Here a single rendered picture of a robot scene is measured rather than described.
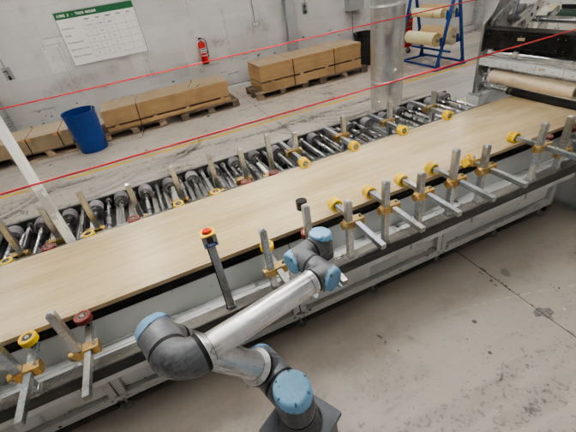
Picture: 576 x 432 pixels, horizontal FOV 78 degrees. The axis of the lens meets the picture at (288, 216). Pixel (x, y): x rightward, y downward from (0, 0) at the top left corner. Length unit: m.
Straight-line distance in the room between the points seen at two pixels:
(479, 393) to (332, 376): 0.86
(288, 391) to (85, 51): 7.87
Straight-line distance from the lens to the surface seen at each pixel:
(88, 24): 8.57
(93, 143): 7.19
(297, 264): 1.34
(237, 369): 1.43
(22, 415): 1.98
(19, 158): 2.57
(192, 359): 1.07
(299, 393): 1.50
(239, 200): 2.52
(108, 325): 2.25
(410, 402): 2.47
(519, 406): 2.60
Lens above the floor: 2.17
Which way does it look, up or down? 34 degrees down
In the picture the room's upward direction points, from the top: 10 degrees counter-clockwise
